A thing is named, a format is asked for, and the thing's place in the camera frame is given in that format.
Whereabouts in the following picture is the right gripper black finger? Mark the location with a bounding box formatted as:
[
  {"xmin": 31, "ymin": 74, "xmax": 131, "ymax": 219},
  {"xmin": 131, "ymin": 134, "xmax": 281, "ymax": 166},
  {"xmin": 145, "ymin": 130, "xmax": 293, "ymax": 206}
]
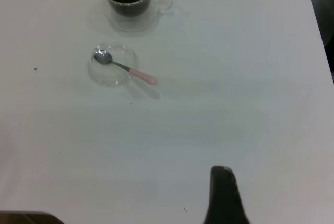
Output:
[{"xmin": 203, "ymin": 165, "xmax": 250, "ymax": 224}]

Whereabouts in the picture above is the metal spoon with pink handle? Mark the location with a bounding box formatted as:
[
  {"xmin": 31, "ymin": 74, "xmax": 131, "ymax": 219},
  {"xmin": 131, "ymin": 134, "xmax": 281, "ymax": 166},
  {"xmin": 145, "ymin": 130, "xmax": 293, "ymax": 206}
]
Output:
[{"xmin": 93, "ymin": 49, "xmax": 158, "ymax": 86}]

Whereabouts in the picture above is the clear glass bowl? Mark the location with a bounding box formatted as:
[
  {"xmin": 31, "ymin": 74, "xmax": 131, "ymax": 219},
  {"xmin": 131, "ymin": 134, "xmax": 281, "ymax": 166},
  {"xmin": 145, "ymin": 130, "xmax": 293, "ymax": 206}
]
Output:
[{"xmin": 88, "ymin": 42, "xmax": 140, "ymax": 88}]

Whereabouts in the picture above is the clear double-wall glass cup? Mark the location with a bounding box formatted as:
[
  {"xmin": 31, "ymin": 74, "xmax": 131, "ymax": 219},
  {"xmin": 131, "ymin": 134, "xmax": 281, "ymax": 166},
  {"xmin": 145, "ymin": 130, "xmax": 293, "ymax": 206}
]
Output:
[{"xmin": 102, "ymin": 0, "xmax": 174, "ymax": 32}]

